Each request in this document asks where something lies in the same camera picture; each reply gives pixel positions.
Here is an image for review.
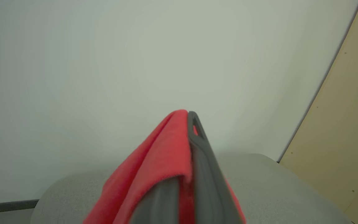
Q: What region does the grey fabric sofa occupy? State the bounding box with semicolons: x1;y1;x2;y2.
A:
30;153;353;224

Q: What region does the dark baseboard strip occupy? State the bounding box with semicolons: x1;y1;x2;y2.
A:
0;199;39;215

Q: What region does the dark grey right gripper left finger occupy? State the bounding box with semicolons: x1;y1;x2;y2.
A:
129;176;181;224

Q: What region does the red garment with white band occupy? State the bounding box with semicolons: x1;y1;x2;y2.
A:
83;110;248;224

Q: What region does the light wooden panel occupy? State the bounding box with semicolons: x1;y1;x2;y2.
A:
278;0;358;224

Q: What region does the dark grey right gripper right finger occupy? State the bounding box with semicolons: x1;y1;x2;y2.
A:
187;111;245;224

